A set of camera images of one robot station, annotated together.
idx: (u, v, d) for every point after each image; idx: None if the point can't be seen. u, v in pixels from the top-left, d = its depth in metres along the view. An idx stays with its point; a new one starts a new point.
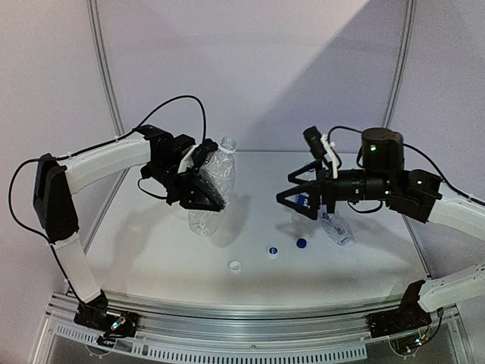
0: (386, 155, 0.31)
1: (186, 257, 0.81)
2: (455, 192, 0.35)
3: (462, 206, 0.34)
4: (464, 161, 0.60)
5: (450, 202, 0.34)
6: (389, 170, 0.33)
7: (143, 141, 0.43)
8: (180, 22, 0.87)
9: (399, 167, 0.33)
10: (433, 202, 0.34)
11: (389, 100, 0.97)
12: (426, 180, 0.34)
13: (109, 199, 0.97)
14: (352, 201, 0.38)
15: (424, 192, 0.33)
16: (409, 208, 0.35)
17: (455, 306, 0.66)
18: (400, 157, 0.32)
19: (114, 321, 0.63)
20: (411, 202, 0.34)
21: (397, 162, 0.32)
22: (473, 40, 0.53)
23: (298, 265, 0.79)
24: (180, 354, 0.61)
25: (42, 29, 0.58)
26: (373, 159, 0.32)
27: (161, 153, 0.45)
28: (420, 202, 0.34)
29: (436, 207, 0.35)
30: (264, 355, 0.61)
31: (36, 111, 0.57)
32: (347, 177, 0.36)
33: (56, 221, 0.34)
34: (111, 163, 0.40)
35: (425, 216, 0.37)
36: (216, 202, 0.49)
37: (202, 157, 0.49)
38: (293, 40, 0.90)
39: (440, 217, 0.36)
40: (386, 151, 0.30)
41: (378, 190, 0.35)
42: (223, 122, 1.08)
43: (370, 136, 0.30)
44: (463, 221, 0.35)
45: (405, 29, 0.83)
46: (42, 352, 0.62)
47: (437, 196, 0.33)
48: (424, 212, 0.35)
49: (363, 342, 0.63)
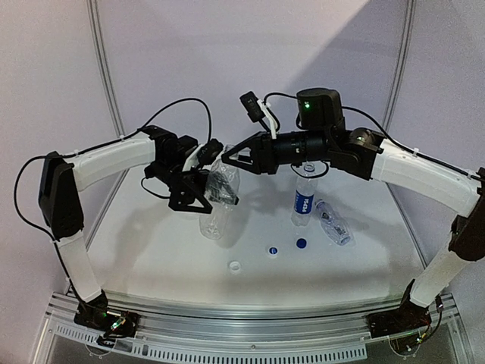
0: (321, 112, 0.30)
1: (187, 257, 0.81)
2: (399, 148, 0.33)
3: (406, 161, 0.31)
4: (462, 161, 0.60)
5: (392, 155, 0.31)
6: (325, 128, 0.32)
7: (148, 140, 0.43)
8: (179, 22, 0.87)
9: (336, 123, 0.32)
10: (374, 156, 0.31)
11: (389, 99, 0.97)
12: (366, 138, 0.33)
13: (110, 199, 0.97)
14: (296, 162, 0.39)
15: (363, 145, 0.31)
16: (349, 165, 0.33)
17: (455, 306, 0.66)
18: (336, 114, 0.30)
19: (114, 321, 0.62)
20: (351, 157, 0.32)
21: (333, 120, 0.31)
22: (472, 42, 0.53)
23: (298, 264, 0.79)
24: (180, 354, 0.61)
25: (42, 29, 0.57)
26: (311, 117, 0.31)
27: (165, 153, 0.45)
28: (359, 158, 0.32)
29: (378, 162, 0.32)
30: (264, 355, 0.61)
31: (34, 112, 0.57)
32: (288, 137, 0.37)
33: (63, 217, 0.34)
34: (116, 161, 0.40)
35: (369, 173, 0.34)
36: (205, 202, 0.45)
37: (207, 158, 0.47)
38: (293, 40, 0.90)
39: (388, 174, 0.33)
40: (319, 105, 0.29)
41: (320, 151, 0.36)
42: (224, 122, 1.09)
43: (305, 92, 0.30)
44: (408, 178, 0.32)
45: (405, 30, 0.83)
46: (42, 352, 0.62)
47: (378, 150, 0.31)
48: (364, 168, 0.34)
49: (363, 342, 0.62)
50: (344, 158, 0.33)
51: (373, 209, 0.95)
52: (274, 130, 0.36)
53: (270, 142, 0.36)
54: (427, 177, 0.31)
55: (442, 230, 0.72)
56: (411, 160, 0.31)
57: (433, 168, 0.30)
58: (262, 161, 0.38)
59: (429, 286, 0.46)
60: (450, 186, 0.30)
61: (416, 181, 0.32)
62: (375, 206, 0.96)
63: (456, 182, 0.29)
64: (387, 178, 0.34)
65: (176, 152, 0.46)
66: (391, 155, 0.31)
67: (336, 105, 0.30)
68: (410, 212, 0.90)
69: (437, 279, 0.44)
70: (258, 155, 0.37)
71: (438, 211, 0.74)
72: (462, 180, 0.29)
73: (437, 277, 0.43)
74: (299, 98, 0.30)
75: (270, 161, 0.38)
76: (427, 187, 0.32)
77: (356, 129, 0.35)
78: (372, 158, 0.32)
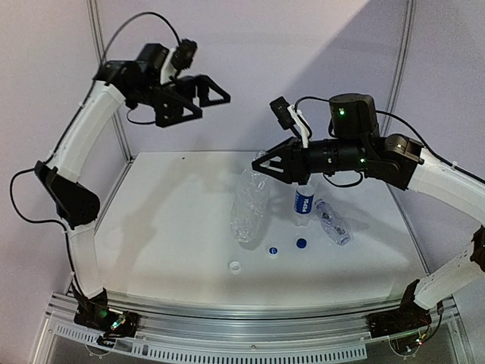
0: (358, 119, 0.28)
1: (187, 257, 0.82)
2: (436, 159, 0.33)
3: (446, 174, 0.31)
4: (463, 161, 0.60)
5: (435, 167, 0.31)
6: (361, 135, 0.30)
7: (104, 89, 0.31)
8: (179, 22, 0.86)
9: (371, 130, 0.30)
10: (415, 167, 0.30)
11: (389, 98, 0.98)
12: (405, 145, 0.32)
13: (109, 199, 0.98)
14: (329, 172, 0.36)
15: (404, 154, 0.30)
16: (389, 173, 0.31)
17: (455, 306, 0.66)
18: (370, 119, 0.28)
19: (114, 321, 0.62)
20: (391, 164, 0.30)
21: (370, 126, 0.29)
22: (473, 42, 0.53)
23: (298, 263, 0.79)
24: (180, 354, 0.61)
25: (42, 30, 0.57)
26: (344, 123, 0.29)
27: (129, 83, 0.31)
28: (399, 167, 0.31)
29: (418, 173, 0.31)
30: (264, 355, 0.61)
31: (33, 112, 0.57)
32: (320, 145, 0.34)
33: (76, 212, 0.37)
34: (90, 132, 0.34)
35: (406, 183, 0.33)
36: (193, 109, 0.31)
37: (183, 59, 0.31)
38: (293, 40, 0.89)
39: (423, 185, 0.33)
40: (354, 112, 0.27)
41: (353, 160, 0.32)
42: (223, 121, 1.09)
43: (339, 99, 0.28)
44: (441, 190, 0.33)
45: (405, 30, 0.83)
46: (42, 352, 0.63)
47: (420, 161, 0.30)
48: (403, 177, 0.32)
49: (363, 342, 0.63)
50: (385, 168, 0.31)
51: (373, 210, 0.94)
52: (305, 139, 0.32)
53: (302, 152, 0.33)
54: (464, 191, 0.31)
55: (443, 230, 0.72)
56: (451, 173, 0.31)
57: (471, 183, 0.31)
58: (293, 172, 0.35)
59: (434, 289, 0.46)
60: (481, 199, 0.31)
61: (449, 192, 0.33)
62: (376, 206, 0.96)
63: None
64: (423, 189, 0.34)
65: (142, 73, 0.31)
66: (433, 166, 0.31)
67: (372, 111, 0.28)
68: (411, 213, 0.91)
69: (447, 282, 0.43)
70: (289, 164, 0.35)
71: (446, 218, 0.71)
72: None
73: (442, 279, 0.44)
74: (331, 104, 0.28)
75: (301, 171, 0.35)
76: (456, 199, 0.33)
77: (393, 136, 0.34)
78: (414, 168, 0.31)
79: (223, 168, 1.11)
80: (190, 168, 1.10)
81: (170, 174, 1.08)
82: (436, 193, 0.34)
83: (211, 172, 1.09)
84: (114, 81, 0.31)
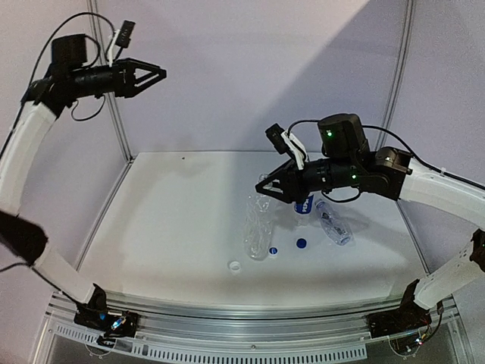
0: (345, 136, 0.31)
1: (186, 256, 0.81)
2: (427, 168, 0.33)
3: (436, 181, 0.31)
4: (464, 161, 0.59)
5: (422, 176, 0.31)
6: (350, 152, 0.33)
7: (35, 106, 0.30)
8: (179, 22, 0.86)
9: (359, 148, 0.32)
10: (404, 177, 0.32)
11: (389, 98, 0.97)
12: (394, 158, 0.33)
13: (109, 199, 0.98)
14: (326, 189, 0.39)
15: (392, 167, 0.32)
16: (380, 187, 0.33)
17: (455, 306, 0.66)
18: (358, 138, 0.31)
19: (114, 321, 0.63)
20: (381, 177, 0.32)
21: (357, 143, 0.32)
22: (472, 42, 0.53)
23: (298, 262, 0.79)
24: (180, 354, 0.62)
25: (41, 32, 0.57)
26: (334, 143, 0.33)
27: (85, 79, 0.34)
28: (389, 180, 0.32)
29: (407, 183, 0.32)
30: (264, 355, 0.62)
31: None
32: (314, 166, 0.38)
33: (23, 243, 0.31)
34: (23, 161, 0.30)
35: (398, 194, 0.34)
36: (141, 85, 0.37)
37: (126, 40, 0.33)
38: (293, 40, 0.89)
39: (414, 194, 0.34)
40: (341, 131, 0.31)
41: (346, 177, 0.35)
42: (223, 121, 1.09)
43: (326, 122, 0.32)
44: (436, 199, 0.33)
45: (405, 30, 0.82)
46: (42, 353, 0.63)
47: (408, 171, 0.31)
48: (393, 189, 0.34)
49: (363, 342, 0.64)
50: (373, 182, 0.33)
51: (373, 211, 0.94)
52: (300, 160, 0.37)
53: (297, 174, 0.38)
54: (457, 196, 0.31)
55: (443, 231, 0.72)
56: (440, 180, 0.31)
57: (462, 187, 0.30)
58: (291, 192, 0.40)
59: (435, 289, 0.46)
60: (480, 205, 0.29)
61: (445, 201, 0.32)
62: (376, 206, 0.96)
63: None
64: (416, 198, 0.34)
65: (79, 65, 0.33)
66: (420, 174, 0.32)
67: (357, 129, 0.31)
68: (411, 214, 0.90)
69: (449, 283, 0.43)
70: (287, 186, 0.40)
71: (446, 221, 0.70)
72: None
73: (443, 280, 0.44)
74: (320, 127, 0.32)
75: (298, 191, 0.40)
76: (455, 207, 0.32)
77: (381, 149, 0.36)
78: (402, 179, 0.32)
79: (223, 168, 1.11)
80: (190, 168, 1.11)
81: (170, 174, 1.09)
82: (432, 202, 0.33)
83: (211, 172, 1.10)
84: (42, 98, 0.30)
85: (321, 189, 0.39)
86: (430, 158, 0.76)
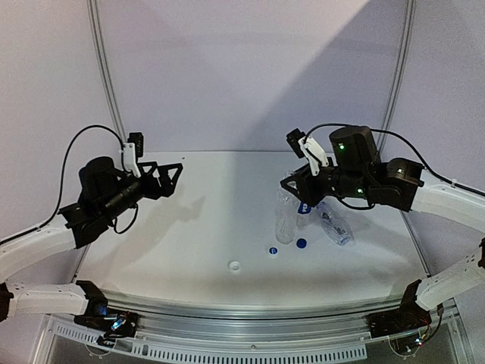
0: (356, 149, 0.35)
1: (186, 256, 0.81)
2: (437, 180, 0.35)
3: (447, 193, 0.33)
4: (463, 161, 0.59)
5: (433, 188, 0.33)
6: (362, 165, 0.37)
7: (63, 230, 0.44)
8: (178, 22, 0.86)
9: (370, 161, 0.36)
10: (415, 189, 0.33)
11: (389, 98, 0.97)
12: (405, 171, 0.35)
13: None
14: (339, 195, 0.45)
15: (404, 179, 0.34)
16: (391, 199, 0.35)
17: (455, 306, 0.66)
18: (369, 152, 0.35)
19: (115, 321, 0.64)
20: (392, 189, 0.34)
21: (368, 155, 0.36)
22: (471, 43, 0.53)
23: (298, 263, 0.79)
24: (180, 354, 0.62)
25: (39, 32, 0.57)
26: (346, 156, 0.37)
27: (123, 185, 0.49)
28: (401, 192, 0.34)
29: (420, 194, 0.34)
30: (264, 355, 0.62)
31: (31, 113, 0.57)
32: (326, 171, 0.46)
33: None
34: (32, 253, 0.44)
35: (408, 205, 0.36)
36: (170, 186, 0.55)
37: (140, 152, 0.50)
38: (292, 41, 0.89)
39: (425, 205, 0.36)
40: (352, 145, 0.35)
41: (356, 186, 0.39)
42: (223, 121, 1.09)
43: (339, 136, 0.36)
44: (447, 208, 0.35)
45: (405, 30, 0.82)
46: (42, 353, 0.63)
47: (419, 183, 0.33)
48: (405, 202, 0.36)
49: (363, 342, 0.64)
50: (384, 193, 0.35)
51: (372, 211, 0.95)
52: (314, 165, 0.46)
53: (309, 177, 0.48)
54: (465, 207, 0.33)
55: (443, 232, 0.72)
56: (451, 191, 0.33)
57: (472, 199, 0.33)
58: (306, 192, 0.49)
59: (436, 290, 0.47)
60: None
61: (453, 211, 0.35)
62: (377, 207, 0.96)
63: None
64: (427, 208, 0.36)
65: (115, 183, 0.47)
66: (432, 186, 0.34)
67: (369, 142, 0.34)
68: (411, 216, 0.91)
69: (453, 287, 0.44)
70: (302, 186, 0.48)
71: (447, 223, 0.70)
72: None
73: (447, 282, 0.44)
74: (333, 141, 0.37)
75: (310, 191, 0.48)
76: (462, 215, 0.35)
77: (395, 160, 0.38)
78: (414, 190, 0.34)
79: (223, 168, 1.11)
80: (190, 168, 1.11)
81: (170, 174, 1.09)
82: (441, 211, 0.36)
83: (211, 172, 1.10)
84: (73, 226, 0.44)
85: (331, 191, 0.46)
86: (430, 159, 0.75)
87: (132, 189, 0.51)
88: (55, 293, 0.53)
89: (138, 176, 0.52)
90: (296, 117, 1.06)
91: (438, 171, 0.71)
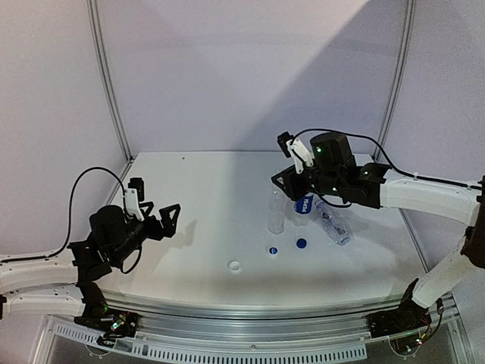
0: (330, 152, 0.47)
1: (186, 256, 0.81)
2: (402, 177, 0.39)
3: (405, 185, 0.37)
4: (462, 161, 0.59)
5: (393, 183, 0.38)
6: (336, 166, 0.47)
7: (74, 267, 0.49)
8: (178, 22, 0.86)
9: (343, 162, 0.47)
10: (378, 186, 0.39)
11: (389, 98, 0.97)
12: (370, 173, 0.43)
13: (111, 197, 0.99)
14: (320, 192, 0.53)
15: (368, 180, 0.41)
16: (358, 197, 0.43)
17: (455, 306, 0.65)
18: (341, 154, 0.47)
19: (114, 322, 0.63)
20: (358, 189, 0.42)
21: (340, 158, 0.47)
22: (470, 42, 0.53)
23: (298, 263, 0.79)
24: (180, 354, 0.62)
25: (39, 32, 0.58)
26: (326, 158, 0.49)
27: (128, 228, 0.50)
28: (367, 190, 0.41)
29: (382, 192, 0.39)
30: (264, 355, 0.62)
31: (32, 114, 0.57)
32: (308, 171, 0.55)
33: None
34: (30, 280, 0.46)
35: (378, 202, 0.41)
36: (173, 227, 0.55)
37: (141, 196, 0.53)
38: (292, 41, 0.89)
39: (396, 201, 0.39)
40: (329, 147, 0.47)
41: (331, 184, 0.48)
42: (223, 121, 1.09)
43: (319, 140, 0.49)
44: (415, 202, 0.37)
45: (405, 29, 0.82)
46: (42, 352, 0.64)
47: (381, 180, 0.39)
48: (373, 200, 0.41)
49: (363, 342, 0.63)
50: (353, 190, 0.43)
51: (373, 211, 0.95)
52: (298, 165, 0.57)
53: (294, 175, 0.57)
54: (427, 195, 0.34)
55: (442, 232, 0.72)
56: (410, 183, 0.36)
57: (429, 186, 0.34)
58: (289, 186, 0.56)
59: (433, 287, 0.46)
60: (451, 200, 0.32)
61: (422, 202, 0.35)
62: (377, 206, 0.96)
63: (454, 194, 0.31)
64: (401, 205, 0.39)
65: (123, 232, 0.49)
66: (391, 183, 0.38)
67: (342, 147, 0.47)
68: (411, 216, 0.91)
69: (444, 282, 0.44)
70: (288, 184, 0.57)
71: (447, 224, 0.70)
72: (462, 192, 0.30)
73: (443, 279, 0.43)
74: (315, 144, 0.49)
75: (293, 186, 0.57)
76: (433, 206, 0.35)
77: (367, 165, 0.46)
78: (377, 188, 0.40)
79: (223, 168, 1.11)
80: (189, 168, 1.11)
81: (169, 174, 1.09)
82: (415, 206, 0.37)
83: (211, 172, 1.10)
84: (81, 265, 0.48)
85: (312, 189, 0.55)
86: (430, 158, 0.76)
87: (137, 231, 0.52)
88: (51, 296, 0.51)
89: (141, 218, 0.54)
90: (296, 117, 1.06)
91: (438, 170, 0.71)
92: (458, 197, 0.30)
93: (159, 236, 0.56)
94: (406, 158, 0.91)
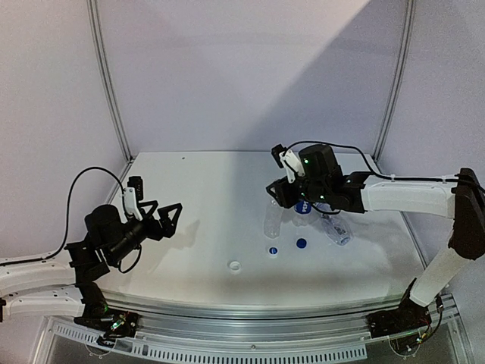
0: (317, 161, 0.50)
1: (186, 255, 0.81)
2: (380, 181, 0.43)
3: (384, 186, 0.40)
4: (462, 161, 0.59)
5: (372, 187, 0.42)
6: (323, 176, 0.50)
7: (69, 268, 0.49)
8: (177, 23, 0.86)
9: (328, 171, 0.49)
10: (359, 191, 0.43)
11: (389, 98, 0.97)
12: (355, 181, 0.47)
13: (111, 197, 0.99)
14: (311, 201, 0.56)
15: (349, 189, 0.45)
16: (343, 205, 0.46)
17: (455, 306, 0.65)
18: (326, 164, 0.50)
19: (114, 321, 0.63)
20: (342, 197, 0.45)
21: (326, 168, 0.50)
22: (470, 43, 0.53)
23: (298, 263, 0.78)
24: (180, 354, 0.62)
25: (39, 32, 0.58)
26: (313, 167, 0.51)
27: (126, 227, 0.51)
28: (349, 198, 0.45)
29: (364, 195, 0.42)
30: (264, 355, 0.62)
31: (31, 114, 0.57)
32: (298, 180, 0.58)
33: None
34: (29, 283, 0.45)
35: (361, 206, 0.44)
36: (171, 226, 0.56)
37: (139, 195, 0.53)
38: (292, 41, 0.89)
39: (380, 202, 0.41)
40: (314, 158, 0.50)
41: (318, 192, 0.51)
42: (223, 121, 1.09)
43: (306, 152, 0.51)
44: (394, 202, 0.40)
45: (405, 29, 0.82)
46: (42, 352, 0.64)
47: (361, 185, 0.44)
48: (357, 205, 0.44)
49: (363, 342, 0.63)
50: (338, 198, 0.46)
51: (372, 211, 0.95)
52: (291, 175, 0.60)
53: (286, 185, 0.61)
54: (406, 192, 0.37)
55: (442, 232, 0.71)
56: (389, 184, 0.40)
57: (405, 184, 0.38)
58: (282, 195, 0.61)
59: (427, 286, 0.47)
60: (426, 194, 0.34)
61: (402, 200, 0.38)
62: None
63: (428, 188, 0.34)
64: (385, 207, 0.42)
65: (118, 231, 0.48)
66: (371, 186, 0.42)
67: (326, 158, 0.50)
68: (411, 216, 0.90)
69: (439, 279, 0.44)
70: (283, 192, 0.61)
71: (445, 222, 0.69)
72: (436, 186, 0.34)
73: (439, 276, 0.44)
74: (303, 155, 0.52)
75: (286, 195, 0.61)
76: (414, 204, 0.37)
77: (354, 174, 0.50)
78: (358, 193, 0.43)
79: (223, 168, 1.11)
80: (189, 168, 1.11)
81: (169, 174, 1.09)
82: (396, 205, 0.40)
83: (211, 172, 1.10)
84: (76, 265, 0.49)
85: (303, 197, 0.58)
86: (430, 158, 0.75)
87: (136, 231, 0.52)
88: (50, 298, 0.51)
89: (140, 218, 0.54)
90: (296, 117, 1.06)
91: (438, 170, 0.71)
92: (430, 190, 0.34)
93: (157, 235, 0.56)
94: (406, 157, 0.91)
